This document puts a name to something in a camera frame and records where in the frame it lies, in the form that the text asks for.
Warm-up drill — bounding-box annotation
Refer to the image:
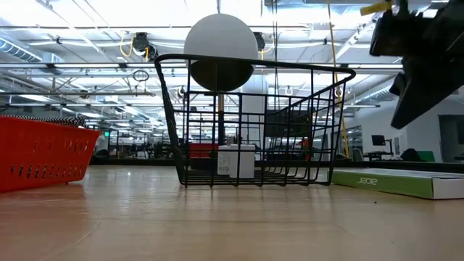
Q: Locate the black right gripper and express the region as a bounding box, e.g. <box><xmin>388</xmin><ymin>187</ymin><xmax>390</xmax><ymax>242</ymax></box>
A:
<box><xmin>369</xmin><ymin>0</ymin><xmax>464</xmax><ymax>130</ymax></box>

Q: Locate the white charger block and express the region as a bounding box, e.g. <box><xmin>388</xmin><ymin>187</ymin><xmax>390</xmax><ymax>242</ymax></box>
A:
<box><xmin>228</xmin><ymin>144</ymin><xmax>256</xmax><ymax>179</ymax></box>

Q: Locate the black bag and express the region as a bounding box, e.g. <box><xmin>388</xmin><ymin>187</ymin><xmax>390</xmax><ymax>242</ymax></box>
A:
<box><xmin>399</xmin><ymin>147</ymin><xmax>423</xmax><ymax>162</ymax></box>

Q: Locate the green background object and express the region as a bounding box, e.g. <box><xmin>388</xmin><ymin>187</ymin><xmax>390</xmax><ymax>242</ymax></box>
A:
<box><xmin>416</xmin><ymin>150</ymin><xmax>438</xmax><ymax>163</ymax></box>

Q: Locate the yellow tag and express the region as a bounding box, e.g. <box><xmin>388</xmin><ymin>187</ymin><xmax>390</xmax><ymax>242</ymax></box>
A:
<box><xmin>360</xmin><ymin>1</ymin><xmax>394</xmax><ymax>17</ymax></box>

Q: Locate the flat green white cardboard box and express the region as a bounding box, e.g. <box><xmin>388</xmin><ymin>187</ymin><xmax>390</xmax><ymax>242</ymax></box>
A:
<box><xmin>331</xmin><ymin>167</ymin><xmax>464</xmax><ymax>201</ymax></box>

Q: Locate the red background crate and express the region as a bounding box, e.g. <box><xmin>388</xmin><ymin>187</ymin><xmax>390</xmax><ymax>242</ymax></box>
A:
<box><xmin>188</xmin><ymin>142</ymin><xmax>220</xmax><ymax>160</ymax></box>

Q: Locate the red slotted plastic basket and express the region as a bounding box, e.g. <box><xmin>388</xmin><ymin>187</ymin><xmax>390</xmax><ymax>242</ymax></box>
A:
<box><xmin>0</xmin><ymin>115</ymin><xmax>102</xmax><ymax>194</ymax></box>

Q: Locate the yellow hanging cable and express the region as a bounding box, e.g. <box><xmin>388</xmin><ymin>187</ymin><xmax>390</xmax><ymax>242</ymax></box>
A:
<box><xmin>326</xmin><ymin>0</ymin><xmax>351</xmax><ymax>159</ymax></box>

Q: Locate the black wire basket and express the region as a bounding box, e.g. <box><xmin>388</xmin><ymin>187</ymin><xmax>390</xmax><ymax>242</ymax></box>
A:
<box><xmin>154</xmin><ymin>53</ymin><xmax>357</xmax><ymax>189</ymax></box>

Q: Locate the black ceiling cable reel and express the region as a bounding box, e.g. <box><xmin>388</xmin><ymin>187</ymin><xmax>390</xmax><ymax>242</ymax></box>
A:
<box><xmin>130</xmin><ymin>31</ymin><xmax>159</xmax><ymax>62</ymax></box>
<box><xmin>252</xmin><ymin>31</ymin><xmax>266</xmax><ymax>51</ymax></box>

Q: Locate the grey braided cable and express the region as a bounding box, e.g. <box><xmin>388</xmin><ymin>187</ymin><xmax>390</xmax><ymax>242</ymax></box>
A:
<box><xmin>0</xmin><ymin>114</ymin><xmax>87</xmax><ymax>128</ymax></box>

